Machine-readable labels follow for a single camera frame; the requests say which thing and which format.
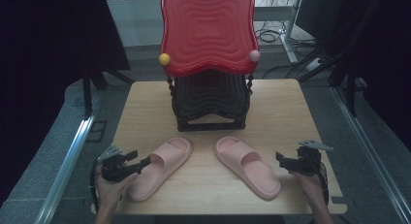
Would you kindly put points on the pink slipper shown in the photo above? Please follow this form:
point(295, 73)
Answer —
point(158, 169)
point(248, 167)

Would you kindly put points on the black floor plate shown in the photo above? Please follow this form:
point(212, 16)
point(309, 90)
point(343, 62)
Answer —
point(97, 131)

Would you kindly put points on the person's right hand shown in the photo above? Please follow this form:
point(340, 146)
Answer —
point(311, 188)

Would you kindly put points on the person's left hand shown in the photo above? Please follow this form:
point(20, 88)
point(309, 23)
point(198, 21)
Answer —
point(111, 191)

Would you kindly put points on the pink ball knob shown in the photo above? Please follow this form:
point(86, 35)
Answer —
point(254, 55)

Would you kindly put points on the black curtain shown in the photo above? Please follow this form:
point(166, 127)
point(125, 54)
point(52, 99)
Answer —
point(42, 56)
point(387, 56)

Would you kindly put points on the yellow ball knob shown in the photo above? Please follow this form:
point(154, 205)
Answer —
point(164, 58)

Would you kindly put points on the aluminium rail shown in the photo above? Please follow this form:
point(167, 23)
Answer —
point(64, 172)
point(371, 153)

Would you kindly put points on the white desk frame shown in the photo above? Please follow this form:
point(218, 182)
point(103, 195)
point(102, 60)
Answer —
point(287, 30)

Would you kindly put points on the black metal stand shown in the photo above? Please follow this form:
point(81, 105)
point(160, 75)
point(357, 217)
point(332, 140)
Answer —
point(88, 88)
point(350, 78)

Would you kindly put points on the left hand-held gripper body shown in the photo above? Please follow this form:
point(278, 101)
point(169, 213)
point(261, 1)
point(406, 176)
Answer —
point(113, 167)

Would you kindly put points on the red and black shoe rack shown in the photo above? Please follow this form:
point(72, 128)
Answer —
point(208, 33)

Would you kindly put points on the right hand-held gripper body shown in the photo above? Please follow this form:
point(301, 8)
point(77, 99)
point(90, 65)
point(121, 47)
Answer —
point(307, 161)

